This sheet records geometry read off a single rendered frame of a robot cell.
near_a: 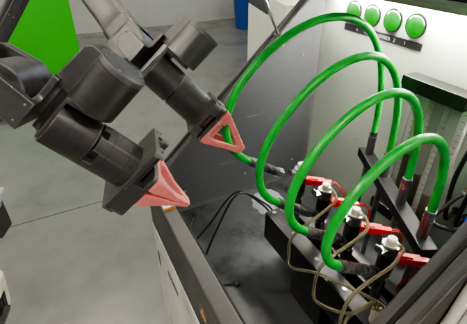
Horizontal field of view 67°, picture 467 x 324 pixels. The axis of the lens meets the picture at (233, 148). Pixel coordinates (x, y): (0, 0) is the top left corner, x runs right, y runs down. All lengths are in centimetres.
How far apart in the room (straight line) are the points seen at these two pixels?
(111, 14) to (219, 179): 59
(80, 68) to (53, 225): 214
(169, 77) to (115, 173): 20
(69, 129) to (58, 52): 347
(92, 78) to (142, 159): 11
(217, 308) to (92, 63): 50
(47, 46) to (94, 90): 347
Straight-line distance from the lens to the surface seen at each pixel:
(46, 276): 222
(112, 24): 67
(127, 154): 43
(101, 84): 39
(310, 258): 77
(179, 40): 57
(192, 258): 80
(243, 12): 685
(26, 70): 43
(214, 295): 74
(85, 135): 42
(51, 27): 383
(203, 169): 104
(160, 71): 57
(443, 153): 58
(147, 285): 200
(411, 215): 75
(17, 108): 42
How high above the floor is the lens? 155
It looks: 31 degrees down
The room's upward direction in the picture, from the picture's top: straight up
